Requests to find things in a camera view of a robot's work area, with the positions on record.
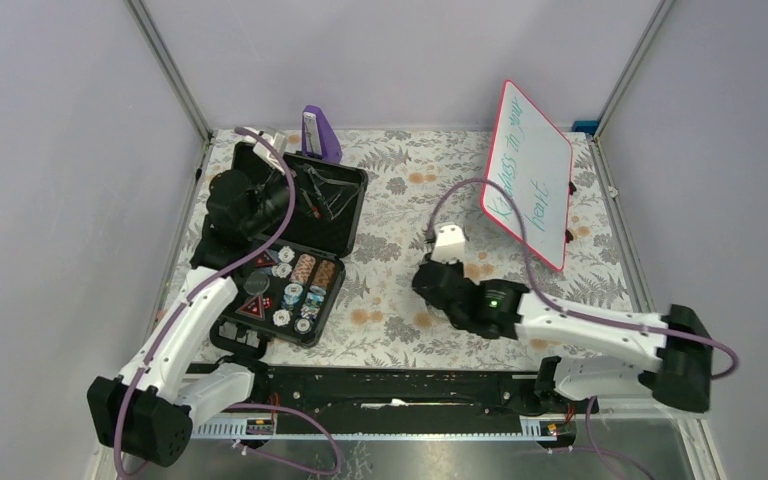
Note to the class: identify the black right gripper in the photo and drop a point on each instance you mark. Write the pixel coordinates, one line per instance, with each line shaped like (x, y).
(458, 266)

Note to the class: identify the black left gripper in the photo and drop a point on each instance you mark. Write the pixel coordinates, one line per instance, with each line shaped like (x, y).
(282, 176)

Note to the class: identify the pink framed whiteboard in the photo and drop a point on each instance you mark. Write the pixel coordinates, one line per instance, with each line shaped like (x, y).
(531, 160)

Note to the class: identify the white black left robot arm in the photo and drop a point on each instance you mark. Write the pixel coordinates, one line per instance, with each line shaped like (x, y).
(145, 413)

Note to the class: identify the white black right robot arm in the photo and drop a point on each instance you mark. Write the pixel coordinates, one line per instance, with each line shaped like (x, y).
(666, 356)

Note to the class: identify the black poker chip case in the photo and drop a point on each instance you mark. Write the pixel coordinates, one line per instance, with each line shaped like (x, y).
(288, 291)

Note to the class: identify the purple metronome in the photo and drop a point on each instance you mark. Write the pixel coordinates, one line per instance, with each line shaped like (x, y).
(318, 139)

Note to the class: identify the floral table mat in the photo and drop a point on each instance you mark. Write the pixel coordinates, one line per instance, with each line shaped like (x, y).
(377, 320)

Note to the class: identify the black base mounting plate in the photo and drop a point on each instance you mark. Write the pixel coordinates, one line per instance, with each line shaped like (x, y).
(396, 404)

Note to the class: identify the blue corner block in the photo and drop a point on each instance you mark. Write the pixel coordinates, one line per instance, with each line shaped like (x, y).
(589, 127)

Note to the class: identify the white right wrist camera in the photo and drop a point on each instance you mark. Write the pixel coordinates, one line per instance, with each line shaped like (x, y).
(449, 243)

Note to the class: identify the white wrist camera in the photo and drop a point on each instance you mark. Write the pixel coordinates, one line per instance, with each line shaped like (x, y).
(271, 147)
(449, 243)

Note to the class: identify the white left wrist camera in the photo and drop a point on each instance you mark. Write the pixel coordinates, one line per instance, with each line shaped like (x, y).
(271, 147)

